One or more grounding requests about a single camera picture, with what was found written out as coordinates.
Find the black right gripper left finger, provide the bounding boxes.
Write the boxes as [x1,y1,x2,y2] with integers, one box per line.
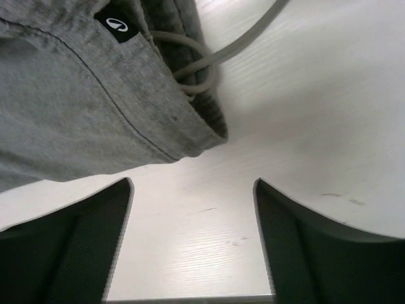
[1,178,134,303]

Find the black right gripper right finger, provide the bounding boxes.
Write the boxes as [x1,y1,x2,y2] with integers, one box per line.
[253,179,404,303]

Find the grey drawstring shorts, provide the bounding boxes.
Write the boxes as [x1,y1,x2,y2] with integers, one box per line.
[1,1,286,191]

